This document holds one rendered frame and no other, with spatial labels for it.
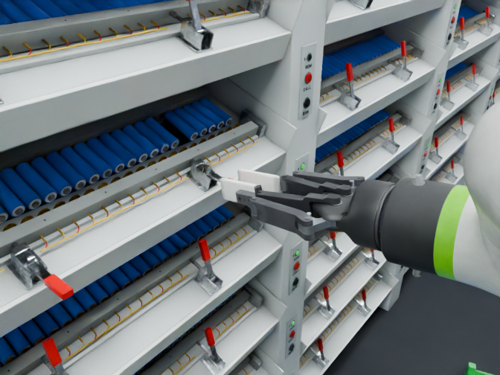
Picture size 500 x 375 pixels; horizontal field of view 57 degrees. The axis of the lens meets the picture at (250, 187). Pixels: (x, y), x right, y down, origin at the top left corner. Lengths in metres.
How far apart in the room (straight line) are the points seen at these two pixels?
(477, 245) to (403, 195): 0.08
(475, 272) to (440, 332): 1.37
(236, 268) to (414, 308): 1.14
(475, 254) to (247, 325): 0.63
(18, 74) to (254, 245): 0.53
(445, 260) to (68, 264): 0.40
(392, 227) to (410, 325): 1.35
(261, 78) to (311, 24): 0.12
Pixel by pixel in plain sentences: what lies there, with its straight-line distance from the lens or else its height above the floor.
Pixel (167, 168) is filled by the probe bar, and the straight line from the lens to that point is 0.66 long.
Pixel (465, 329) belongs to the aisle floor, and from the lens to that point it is 1.86.
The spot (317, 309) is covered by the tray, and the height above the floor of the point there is 0.33.
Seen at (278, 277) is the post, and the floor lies 0.62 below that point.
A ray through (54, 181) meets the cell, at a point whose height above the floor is 0.96.
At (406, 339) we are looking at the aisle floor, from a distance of 1.76.
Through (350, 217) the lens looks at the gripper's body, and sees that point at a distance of 0.50.
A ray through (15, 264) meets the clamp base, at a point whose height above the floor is 0.92.
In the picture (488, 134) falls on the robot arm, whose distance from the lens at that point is 0.34.
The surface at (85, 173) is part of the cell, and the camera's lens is 0.64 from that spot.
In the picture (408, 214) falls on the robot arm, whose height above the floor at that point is 1.00.
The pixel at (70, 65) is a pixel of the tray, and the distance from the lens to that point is 0.53.
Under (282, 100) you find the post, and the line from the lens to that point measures 0.77.
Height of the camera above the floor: 1.24
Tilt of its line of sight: 29 degrees down
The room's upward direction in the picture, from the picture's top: straight up
